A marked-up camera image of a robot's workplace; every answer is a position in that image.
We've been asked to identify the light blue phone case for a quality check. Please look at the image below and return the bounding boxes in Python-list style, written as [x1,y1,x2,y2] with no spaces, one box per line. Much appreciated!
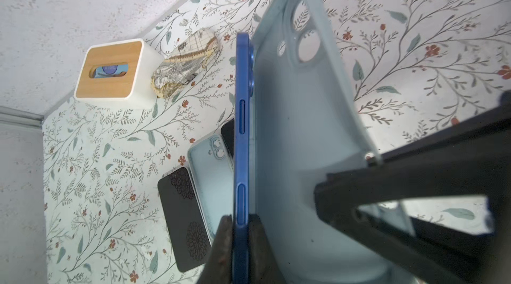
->
[251,0,415,283]
[188,132,234,242]

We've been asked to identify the black phone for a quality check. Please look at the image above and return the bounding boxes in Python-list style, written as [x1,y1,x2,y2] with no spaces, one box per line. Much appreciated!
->
[158,167,211,273]
[220,119,235,159]
[232,33,254,283]

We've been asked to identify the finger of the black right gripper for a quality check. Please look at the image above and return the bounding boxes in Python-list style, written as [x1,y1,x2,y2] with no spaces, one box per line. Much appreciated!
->
[314,93,510,283]

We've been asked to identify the clear plastic bag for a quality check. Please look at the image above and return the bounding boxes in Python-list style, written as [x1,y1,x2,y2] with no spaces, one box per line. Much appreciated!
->
[151,29,219,99]

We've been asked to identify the white tissue box wooden lid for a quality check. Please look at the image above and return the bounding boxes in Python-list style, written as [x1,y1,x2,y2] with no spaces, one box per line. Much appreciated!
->
[74,39,164,110]

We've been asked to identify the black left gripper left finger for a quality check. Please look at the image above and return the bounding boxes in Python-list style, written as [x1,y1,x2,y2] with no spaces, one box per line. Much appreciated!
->
[197,216,233,284]

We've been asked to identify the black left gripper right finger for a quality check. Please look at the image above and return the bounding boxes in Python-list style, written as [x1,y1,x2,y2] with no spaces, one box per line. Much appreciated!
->
[248,214,286,284]

